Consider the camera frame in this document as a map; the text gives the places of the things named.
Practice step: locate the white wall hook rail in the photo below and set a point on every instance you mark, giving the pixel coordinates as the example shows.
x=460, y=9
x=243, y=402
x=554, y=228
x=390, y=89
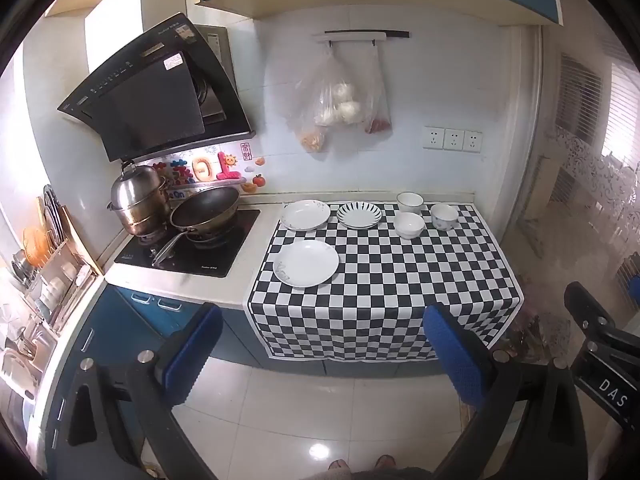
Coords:
x=350, y=36

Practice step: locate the white bowl with dark rim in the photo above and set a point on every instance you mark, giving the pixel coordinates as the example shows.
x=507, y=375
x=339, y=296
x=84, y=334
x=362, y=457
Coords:
x=411, y=202

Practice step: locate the blue lower cabinet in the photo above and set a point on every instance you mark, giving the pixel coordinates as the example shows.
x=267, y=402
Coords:
x=115, y=320

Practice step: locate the black range hood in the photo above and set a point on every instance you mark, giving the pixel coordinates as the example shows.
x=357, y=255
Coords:
x=150, y=95

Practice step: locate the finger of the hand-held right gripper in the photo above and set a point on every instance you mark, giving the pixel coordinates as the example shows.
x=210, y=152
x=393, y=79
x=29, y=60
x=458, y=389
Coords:
x=585, y=302

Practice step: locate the orange plastic strainer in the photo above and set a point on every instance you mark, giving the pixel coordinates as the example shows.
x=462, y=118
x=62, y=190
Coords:
x=36, y=247

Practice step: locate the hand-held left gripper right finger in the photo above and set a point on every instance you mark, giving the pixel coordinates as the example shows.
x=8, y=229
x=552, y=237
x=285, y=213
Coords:
x=455, y=355

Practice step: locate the colourful wall stickers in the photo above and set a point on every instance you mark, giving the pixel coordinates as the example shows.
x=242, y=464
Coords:
x=205, y=167

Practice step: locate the striped rim plate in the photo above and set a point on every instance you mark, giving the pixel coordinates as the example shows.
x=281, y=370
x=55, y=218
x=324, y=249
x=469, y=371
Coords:
x=359, y=215

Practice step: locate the metal dish rack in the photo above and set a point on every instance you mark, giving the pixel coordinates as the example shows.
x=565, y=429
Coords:
x=55, y=290

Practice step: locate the black gas stove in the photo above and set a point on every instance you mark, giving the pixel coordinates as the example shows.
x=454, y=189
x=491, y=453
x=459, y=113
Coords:
x=225, y=255

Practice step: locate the white wall outlet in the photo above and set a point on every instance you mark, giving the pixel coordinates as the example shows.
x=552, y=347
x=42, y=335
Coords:
x=454, y=139
x=473, y=141
x=433, y=138

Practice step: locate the large white plate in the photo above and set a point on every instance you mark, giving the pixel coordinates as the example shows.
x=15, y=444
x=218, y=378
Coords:
x=306, y=263

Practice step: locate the clear bag with white buns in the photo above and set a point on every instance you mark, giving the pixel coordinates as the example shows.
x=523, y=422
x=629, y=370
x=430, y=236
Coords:
x=340, y=100

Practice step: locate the clear bag with red food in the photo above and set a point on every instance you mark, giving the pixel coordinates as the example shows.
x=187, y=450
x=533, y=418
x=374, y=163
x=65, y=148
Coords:
x=379, y=122

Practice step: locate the person's foot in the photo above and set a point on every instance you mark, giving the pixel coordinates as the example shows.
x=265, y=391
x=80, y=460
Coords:
x=337, y=462
x=385, y=461

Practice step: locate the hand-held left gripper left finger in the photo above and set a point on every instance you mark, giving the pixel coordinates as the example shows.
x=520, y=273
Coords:
x=192, y=355

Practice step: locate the wooden cutting board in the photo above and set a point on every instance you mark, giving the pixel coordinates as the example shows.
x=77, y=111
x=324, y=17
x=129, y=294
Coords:
x=82, y=240

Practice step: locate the person's right foot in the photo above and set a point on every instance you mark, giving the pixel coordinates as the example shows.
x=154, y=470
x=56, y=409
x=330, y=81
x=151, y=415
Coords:
x=385, y=461

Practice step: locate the stainless steel steamer pot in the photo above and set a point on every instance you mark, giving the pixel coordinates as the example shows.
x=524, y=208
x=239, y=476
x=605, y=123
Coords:
x=140, y=195

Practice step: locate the plain white bowl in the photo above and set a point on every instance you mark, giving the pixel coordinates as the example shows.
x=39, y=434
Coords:
x=409, y=225

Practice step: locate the white hood chimney cover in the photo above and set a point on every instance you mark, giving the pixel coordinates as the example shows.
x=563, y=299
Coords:
x=135, y=10

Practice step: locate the white floral bowl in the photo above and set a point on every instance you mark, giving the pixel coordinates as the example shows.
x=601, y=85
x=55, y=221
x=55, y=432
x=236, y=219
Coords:
x=444, y=216

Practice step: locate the person's left foot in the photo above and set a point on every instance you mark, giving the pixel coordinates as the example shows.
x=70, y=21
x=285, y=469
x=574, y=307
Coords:
x=337, y=462

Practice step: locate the window with blinds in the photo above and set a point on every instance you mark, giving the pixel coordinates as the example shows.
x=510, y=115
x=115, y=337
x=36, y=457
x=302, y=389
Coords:
x=580, y=95

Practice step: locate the stainless steel sink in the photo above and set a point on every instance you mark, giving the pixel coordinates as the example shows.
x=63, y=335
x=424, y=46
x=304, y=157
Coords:
x=20, y=365

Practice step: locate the clear bag with orange food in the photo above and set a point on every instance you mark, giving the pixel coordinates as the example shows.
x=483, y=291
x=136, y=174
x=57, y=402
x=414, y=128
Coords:
x=312, y=140

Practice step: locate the white floral plate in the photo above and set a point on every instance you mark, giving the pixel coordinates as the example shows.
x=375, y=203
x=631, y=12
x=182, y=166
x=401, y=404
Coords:
x=305, y=215

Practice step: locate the black white checkered cloth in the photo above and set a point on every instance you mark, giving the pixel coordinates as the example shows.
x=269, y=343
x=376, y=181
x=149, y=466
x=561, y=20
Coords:
x=390, y=285

